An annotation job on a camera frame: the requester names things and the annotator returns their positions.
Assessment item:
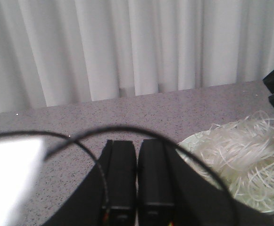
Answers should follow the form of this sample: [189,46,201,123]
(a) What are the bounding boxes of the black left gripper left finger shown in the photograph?
[99,140,137,226]

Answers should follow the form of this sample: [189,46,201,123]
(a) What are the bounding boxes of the light green plastic plate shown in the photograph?
[179,134,274,214]

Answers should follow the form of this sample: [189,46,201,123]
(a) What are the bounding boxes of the white vermicelli noodle bundle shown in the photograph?
[179,111,274,214]

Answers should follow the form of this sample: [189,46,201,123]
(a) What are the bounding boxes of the white pleated curtain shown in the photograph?
[0,0,274,113]

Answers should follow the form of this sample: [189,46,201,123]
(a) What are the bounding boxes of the thin black cable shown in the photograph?
[0,126,235,226]

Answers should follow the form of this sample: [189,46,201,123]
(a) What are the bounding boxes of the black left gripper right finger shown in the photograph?
[138,139,174,226]

